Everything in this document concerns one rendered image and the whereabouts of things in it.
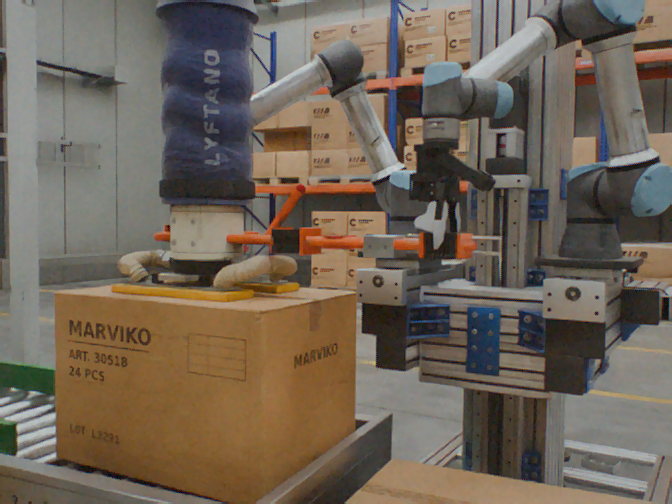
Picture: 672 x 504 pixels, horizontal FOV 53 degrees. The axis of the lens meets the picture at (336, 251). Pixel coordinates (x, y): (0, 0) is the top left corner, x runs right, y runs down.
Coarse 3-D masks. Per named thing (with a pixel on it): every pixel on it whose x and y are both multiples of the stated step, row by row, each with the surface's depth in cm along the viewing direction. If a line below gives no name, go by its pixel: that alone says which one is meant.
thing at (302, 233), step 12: (276, 228) 150; (288, 228) 154; (312, 228) 148; (276, 240) 148; (288, 240) 147; (300, 240) 145; (276, 252) 148; (288, 252) 146; (300, 252) 145; (312, 252) 149
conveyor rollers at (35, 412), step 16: (0, 400) 212; (16, 400) 217; (32, 400) 213; (48, 400) 217; (0, 416) 201; (16, 416) 196; (32, 416) 200; (48, 416) 196; (32, 432) 181; (48, 432) 184; (32, 448) 169; (48, 448) 172; (64, 464) 165; (80, 464) 159; (128, 480) 149
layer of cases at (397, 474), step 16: (400, 464) 162; (416, 464) 162; (384, 480) 152; (400, 480) 152; (416, 480) 152; (432, 480) 152; (448, 480) 152; (464, 480) 152; (480, 480) 153; (496, 480) 153; (512, 480) 153; (352, 496) 143; (368, 496) 143; (384, 496) 143; (400, 496) 143; (416, 496) 143; (432, 496) 144; (448, 496) 144; (464, 496) 144; (480, 496) 144; (496, 496) 144; (512, 496) 144; (528, 496) 144; (544, 496) 144; (560, 496) 144; (576, 496) 144; (592, 496) 144; (608, 496) 145
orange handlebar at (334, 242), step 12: (168, 240) 165; (228, 240) 156; (240, 240) 154; (252, 240) 152; (264, 240) 151; (312, 240) 145; (324, 240) 144; (336, 240) 142; (348, 240) 141; (360, 240) 140; (396, 240) 136; (408, 240) 135; (468, 240) 130
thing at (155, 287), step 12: (156, 276) 157; (204, 276) 150; (120, 288) 157; (132, 288) 155; (144, 288) 154; (156, 288) 152; (168, 288) 152; (180, 288) 150; (192, 288) 149; (204, 288) 148; (240, 288) 151; (216, 300) 144; (228, 300) 143
